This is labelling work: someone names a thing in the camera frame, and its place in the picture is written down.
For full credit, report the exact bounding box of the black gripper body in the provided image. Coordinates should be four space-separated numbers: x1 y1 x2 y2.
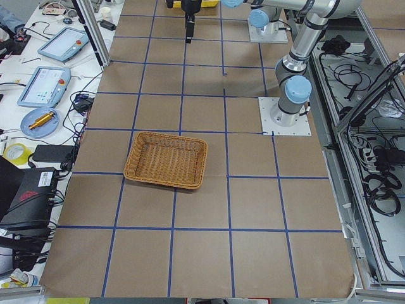
181 0 201 15

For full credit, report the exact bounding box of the spare yellow tape roll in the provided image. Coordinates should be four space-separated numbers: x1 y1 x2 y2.
3 143 32 166

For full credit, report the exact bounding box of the yellow plastic basket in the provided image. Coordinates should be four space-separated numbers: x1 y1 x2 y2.
166 0 220 8

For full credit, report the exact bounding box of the upper teach pendant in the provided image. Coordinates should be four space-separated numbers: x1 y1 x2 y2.
37 27 89 62

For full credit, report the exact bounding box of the teach pendant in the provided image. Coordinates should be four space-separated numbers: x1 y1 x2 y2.
37 27 89 62
17 66 72 108

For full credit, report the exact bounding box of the brown wicker basket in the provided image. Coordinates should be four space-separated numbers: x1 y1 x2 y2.
123 132 208 190

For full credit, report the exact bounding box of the lower teach pendant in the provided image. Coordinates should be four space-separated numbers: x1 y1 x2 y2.
17 66 72 108

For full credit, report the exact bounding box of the brass cylinder tool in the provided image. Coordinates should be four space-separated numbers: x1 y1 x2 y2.
28 111 56 130

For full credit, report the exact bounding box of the blue plate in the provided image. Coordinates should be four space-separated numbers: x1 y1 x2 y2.
20 107 60 139

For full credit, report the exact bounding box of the black power brick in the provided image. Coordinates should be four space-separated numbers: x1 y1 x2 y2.
32 145 73 163

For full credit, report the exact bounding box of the black computer box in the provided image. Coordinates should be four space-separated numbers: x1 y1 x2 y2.
1 158 58 236

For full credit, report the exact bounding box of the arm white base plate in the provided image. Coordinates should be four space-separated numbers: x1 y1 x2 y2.
258 97 311 136
248 21 288 44

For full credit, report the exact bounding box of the aluminium frame post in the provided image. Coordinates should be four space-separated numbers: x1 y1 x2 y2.
72 0 111 67

